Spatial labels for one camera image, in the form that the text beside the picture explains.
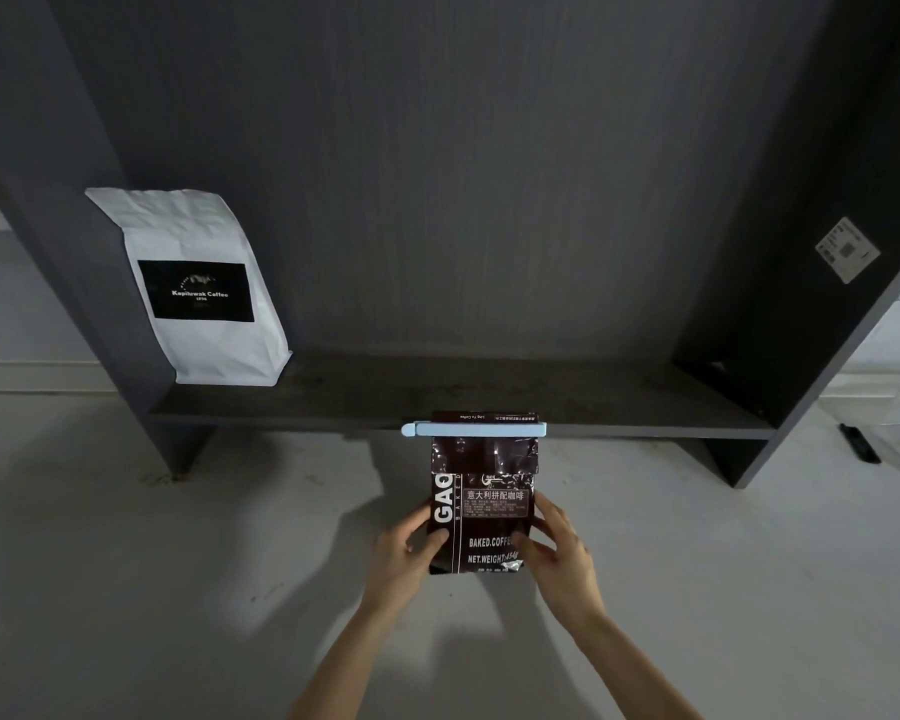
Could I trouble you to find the person's right hand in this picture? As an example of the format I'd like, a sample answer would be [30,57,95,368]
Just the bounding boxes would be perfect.
[509,490,610,635]

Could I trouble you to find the person's left hand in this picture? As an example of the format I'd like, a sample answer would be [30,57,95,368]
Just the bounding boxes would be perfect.
[359,504,452,617]

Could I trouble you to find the dark brown coffee bag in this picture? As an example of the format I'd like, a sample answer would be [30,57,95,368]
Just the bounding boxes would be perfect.
[427,410,543,577]

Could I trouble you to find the light blue sealing clip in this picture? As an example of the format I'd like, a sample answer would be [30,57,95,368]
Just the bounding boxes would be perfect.
[401,419,550,437]

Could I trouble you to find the dark grey wooden shelf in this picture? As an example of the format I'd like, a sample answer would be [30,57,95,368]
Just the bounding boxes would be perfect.
[0,0,900,490]

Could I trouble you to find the person's left forearm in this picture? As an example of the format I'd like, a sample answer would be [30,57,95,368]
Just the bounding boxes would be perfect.
[288,591,391,720]

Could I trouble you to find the person's right forearm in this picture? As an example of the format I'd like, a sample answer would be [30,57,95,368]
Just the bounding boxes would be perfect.
[569,610,703,720]

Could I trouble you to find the white bag with black label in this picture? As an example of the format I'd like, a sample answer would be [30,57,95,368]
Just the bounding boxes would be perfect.
[84,188,294,387]

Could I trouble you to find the black remote control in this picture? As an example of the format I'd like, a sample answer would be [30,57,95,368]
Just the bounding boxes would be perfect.
[838,422,883,466]

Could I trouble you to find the white sticker label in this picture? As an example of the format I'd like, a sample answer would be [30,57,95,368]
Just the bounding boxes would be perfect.
[815,215,882,285]

